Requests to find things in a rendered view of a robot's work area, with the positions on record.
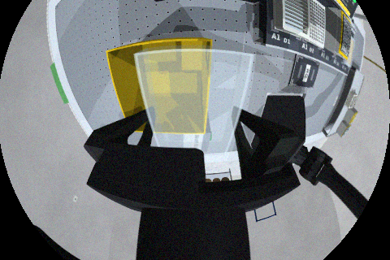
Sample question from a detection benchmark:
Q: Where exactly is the grey multi-trough reservoir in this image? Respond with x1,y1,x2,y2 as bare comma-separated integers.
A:
272,0,310,40

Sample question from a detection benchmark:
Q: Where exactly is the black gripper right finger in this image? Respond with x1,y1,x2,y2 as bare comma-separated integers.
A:
234,110,299,179

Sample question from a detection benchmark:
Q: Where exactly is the yellow waste bin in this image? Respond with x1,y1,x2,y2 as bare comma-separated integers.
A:
106,37,212,118

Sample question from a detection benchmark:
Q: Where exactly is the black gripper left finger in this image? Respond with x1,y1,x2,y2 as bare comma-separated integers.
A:
89,110,153,146

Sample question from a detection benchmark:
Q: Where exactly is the black rectangular nest with label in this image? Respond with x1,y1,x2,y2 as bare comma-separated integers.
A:
288,54,320,89

